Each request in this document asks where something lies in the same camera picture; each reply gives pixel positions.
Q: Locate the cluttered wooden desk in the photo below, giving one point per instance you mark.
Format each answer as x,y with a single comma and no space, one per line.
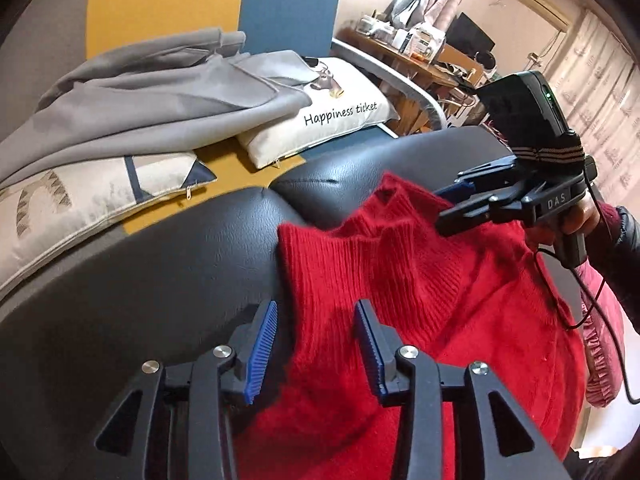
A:
449,76

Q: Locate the pink ruffled bedding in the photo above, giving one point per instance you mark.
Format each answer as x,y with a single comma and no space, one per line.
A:
605,374

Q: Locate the white printed cushion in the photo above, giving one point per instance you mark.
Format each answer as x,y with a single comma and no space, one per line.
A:
343,101

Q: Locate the beige patterned cushion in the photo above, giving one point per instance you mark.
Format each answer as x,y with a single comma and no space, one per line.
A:
51,212

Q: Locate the dark jacket right sleeve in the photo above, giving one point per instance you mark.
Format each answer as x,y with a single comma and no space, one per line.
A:
614,251

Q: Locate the black monitor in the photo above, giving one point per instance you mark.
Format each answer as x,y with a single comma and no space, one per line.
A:
467,37

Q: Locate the right hand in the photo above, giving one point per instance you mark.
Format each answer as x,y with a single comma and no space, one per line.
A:
582,218

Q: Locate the red knit sweater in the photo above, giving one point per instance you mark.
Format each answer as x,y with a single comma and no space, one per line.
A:
475,296

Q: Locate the grey garment on chair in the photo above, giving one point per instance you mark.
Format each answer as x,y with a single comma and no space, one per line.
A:
166,95

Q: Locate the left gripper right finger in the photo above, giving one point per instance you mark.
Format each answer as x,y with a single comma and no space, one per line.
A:
494,438

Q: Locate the wall air conditioner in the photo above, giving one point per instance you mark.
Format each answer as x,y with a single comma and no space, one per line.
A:
548,12

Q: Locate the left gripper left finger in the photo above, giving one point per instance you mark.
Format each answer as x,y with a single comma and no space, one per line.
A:
173,422

